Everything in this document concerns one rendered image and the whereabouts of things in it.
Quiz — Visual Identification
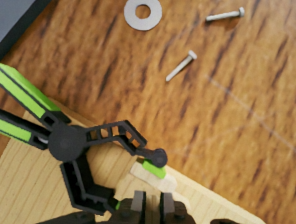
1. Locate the small grey nail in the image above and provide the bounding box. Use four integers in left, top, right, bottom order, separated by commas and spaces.
206, 7, 244, 21
166, 51, 197, 81

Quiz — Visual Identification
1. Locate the black and green spring clamp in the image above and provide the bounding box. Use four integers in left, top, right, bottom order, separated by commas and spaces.
0, 64, 168, 216

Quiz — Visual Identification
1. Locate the pale wooden board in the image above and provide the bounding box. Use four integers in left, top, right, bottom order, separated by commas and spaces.
0, 97, 265, 224

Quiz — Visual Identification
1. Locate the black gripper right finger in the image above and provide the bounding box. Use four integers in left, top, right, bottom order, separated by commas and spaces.
159, 192, 241, 224

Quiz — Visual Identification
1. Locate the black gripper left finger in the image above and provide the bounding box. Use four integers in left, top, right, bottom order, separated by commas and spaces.
35, 190, 146, 224

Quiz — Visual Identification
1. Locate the grey flat washer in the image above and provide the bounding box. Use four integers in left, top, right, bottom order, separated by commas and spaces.
124, 0, 161, 31

